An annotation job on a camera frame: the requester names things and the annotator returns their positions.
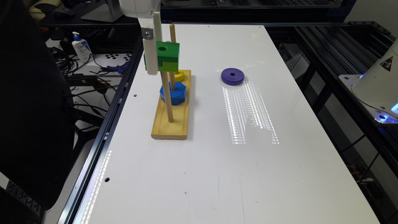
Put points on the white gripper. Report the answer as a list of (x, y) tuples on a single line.
[(151, 29)]

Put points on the green square block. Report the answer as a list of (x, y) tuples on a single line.
[(167, 54)]

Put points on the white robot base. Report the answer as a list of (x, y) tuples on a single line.
[(376, 89)]

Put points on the blue octagon block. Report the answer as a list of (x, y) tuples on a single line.
[(178, 95)]

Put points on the back wooden peg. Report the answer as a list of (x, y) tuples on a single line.
[(172, 33)]

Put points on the wooden peg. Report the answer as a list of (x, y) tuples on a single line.
[(172, 33), (172, 81), (168, 104)]

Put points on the checkerboard calibration sheet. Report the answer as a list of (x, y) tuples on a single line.
[(125, 57)]

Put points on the silver monitor stand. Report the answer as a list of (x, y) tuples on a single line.
[(107, 12)]

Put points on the front wooden peg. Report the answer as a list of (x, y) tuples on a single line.
[(168, 104)]

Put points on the middle wooden peg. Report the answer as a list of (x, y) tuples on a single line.
[(172, 81)]

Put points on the white lotion pump bottle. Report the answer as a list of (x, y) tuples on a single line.
[(81, 48)]

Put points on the black computer mouse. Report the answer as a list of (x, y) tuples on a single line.
[(62, 12)]

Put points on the black office chair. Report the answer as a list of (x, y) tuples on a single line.
[(38, 116)]

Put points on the blue handled tool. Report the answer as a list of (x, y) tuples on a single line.
[(119, 68)]

